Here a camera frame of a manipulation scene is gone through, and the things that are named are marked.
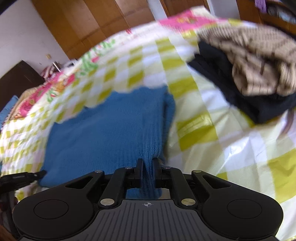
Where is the brown wooden wardrobe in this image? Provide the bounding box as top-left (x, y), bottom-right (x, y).
top-left (32, 0), bottom-right (209, 59)

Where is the blue knitted sweater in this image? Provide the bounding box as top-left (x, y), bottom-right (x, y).
top-left (39, 86), bottom-right (175, 199)

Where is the wooden side cabinet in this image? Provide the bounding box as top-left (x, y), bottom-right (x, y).
top-left (236, 0), bottom-right (295, 35)

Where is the red white striped cloth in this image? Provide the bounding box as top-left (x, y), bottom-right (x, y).
top-left (40, 65), bottom-right (57, 80)

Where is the beige brown patterned sweater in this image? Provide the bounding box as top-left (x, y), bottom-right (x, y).
top-left (198, 25), bottom-right (295, 96)

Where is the blue pillow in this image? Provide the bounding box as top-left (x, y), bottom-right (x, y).
top-left (0, 95), bottom-right (19, 128)

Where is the dark wooden headboard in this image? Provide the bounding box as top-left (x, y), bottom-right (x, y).
top-left (0, 60), bottom-right (45, 110)

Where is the steel thermos bottle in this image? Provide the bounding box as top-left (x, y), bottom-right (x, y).
top-left (53, 61), bottom-right (61, 72)

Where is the black folded garment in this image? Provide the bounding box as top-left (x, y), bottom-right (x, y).
top-left (188, 41), bottom-right (295, 124)

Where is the green checkered bed cover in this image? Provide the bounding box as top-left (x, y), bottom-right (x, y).
top-left (1, 7), bottom-right (295, 240)

